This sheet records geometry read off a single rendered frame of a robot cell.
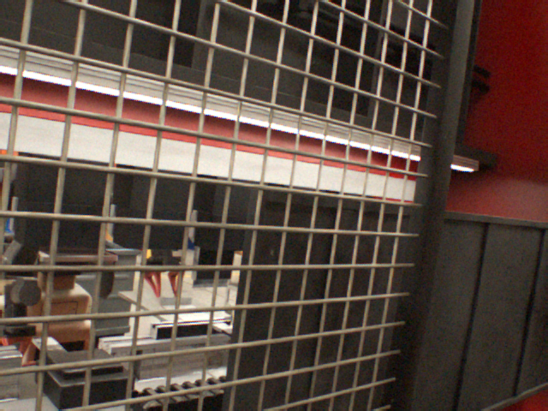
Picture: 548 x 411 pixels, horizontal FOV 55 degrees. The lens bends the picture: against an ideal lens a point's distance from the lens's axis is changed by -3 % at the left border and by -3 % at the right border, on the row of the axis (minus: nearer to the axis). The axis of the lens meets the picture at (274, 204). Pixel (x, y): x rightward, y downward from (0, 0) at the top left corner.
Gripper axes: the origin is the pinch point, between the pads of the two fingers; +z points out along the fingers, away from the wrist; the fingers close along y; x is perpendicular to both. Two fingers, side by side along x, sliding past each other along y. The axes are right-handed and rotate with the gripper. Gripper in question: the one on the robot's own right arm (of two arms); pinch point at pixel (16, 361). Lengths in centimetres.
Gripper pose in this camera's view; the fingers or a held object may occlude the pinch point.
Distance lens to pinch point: 154.3
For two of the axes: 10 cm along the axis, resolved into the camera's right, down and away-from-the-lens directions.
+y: 7.3, -1.2, -6.8
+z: 0.5, 9.9, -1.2
